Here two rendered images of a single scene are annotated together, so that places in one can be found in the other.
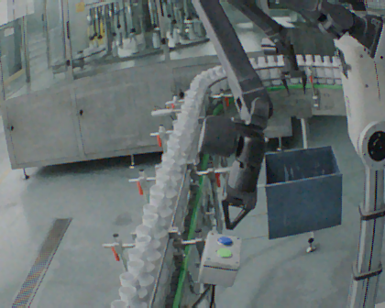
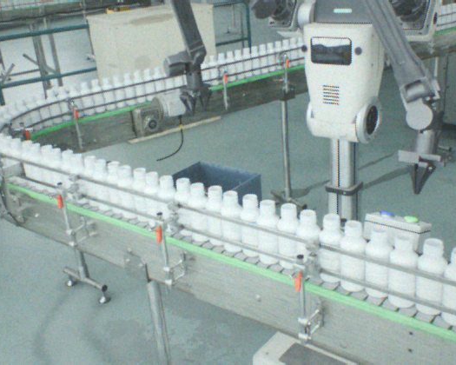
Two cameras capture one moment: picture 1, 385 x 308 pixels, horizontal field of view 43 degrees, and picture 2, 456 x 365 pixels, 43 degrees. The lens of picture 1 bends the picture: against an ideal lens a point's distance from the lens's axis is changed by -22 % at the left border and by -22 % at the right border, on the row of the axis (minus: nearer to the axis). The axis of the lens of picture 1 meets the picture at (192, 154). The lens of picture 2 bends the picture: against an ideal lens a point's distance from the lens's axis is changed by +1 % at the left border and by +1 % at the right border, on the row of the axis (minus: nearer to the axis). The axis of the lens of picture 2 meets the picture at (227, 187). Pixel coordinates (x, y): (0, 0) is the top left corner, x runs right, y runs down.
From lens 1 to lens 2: 1.48 m
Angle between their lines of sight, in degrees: 53
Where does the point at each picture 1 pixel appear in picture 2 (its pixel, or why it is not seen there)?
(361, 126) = (360, 105)
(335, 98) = (100, 129)
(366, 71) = (373, 49)
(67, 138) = not seen: outside the picture
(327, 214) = not seen: hidden behind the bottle
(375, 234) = (357, 206)
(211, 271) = (421, 237)
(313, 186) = (241, 193)
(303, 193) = not seen: hidden behind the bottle
